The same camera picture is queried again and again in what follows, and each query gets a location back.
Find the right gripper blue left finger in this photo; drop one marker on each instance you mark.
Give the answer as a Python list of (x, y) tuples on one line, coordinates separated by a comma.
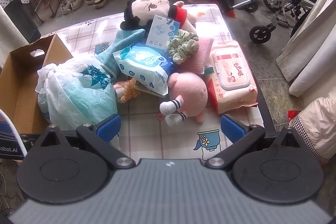
[(97, 140)]

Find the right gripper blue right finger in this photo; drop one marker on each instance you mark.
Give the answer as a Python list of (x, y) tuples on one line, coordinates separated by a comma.
[(244, 140)]

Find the white teal plastic bag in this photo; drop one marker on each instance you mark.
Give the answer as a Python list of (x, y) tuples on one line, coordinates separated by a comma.
[(75, 92)]

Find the pink plush doll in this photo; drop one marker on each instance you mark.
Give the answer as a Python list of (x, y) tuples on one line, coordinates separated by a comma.
[(188, 98)]

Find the blue white wet wipes pack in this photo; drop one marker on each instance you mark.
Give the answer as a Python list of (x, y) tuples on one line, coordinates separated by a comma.
[(147, 65)]

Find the pink knitted cloth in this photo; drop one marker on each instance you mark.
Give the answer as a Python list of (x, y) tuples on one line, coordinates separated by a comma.
[(197, 62)]

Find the light blue towel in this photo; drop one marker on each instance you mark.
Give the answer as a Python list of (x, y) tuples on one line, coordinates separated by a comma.
[(122, 40)]

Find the green scrunchie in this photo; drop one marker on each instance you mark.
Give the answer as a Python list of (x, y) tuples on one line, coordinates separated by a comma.
[(182, 46)]

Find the light blue mask box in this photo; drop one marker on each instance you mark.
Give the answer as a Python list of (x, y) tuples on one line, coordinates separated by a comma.
[(161, 31)]

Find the pink baby wipes pack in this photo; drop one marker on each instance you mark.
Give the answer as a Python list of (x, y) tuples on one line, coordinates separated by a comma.
[(231, 84)]

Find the brown cardboard box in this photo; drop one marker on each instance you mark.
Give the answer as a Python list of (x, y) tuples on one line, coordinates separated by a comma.
[(19, 79)]

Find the beige curtain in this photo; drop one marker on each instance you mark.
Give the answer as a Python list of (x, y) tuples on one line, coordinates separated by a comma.
[(310, 53)]

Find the black-haired plush doll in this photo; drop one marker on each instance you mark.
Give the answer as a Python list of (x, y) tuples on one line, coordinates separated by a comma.
[(140, 14)]

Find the black storage bin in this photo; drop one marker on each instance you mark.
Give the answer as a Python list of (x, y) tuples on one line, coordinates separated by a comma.
[(22, 20)]

